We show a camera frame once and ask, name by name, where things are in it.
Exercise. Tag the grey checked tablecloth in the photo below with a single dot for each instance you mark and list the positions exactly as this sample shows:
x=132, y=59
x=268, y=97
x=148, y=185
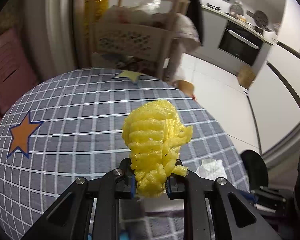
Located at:
x=70, y=127

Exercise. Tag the yellow foam net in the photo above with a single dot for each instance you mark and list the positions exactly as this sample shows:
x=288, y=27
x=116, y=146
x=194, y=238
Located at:
x=154, y=135

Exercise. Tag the white refrigerator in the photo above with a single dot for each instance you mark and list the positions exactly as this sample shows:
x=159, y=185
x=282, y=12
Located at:
x=275, y=96

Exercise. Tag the pink plastic stool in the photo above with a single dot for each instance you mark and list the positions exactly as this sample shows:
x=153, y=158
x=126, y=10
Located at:
x=16, y=75

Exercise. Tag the clear plastic wrapper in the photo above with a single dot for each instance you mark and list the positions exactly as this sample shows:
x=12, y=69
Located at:
x=211, y=169

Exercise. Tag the black trash bin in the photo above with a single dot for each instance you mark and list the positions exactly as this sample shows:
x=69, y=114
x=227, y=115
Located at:
x=255, y=168

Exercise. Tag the beige perforated basket lower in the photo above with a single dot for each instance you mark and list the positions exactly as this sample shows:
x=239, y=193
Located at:
x=135, y=40

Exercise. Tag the wooden shelf rack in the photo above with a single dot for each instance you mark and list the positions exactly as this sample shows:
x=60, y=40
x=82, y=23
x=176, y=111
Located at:
x=177, y=6

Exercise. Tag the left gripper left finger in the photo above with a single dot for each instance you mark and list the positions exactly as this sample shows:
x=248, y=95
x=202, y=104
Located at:
x=126, y=183

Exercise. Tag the patterned cloth towel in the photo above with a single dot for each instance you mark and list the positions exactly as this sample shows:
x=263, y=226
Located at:
x=185, y=32

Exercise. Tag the cardboard box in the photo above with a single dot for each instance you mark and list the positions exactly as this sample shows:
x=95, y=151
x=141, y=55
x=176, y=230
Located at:
x=245, y=76

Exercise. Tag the black garment hanging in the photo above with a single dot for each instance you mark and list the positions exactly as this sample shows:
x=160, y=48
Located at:
x=195, y=14

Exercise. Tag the butternut squash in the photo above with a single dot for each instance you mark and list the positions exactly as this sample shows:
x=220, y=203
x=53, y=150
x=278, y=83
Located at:
x=186, y=87

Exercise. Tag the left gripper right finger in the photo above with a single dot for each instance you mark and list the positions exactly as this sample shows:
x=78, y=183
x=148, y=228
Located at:
x=177, y=187

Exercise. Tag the built-in oven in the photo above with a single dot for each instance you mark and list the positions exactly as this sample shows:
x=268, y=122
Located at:
x=240, y=43

